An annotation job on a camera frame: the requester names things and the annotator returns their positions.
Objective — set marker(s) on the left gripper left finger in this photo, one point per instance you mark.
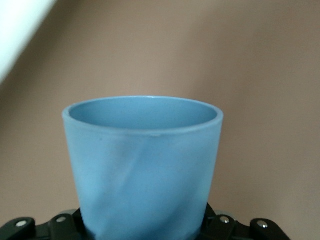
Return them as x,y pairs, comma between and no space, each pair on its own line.
65,228

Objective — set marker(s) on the brown table cover sheet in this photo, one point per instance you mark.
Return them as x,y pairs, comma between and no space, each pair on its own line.
250,75

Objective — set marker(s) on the blue plastic cup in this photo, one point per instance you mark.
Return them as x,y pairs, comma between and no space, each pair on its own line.
142,175

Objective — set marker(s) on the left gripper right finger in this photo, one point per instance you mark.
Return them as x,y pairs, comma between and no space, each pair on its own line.
222,228

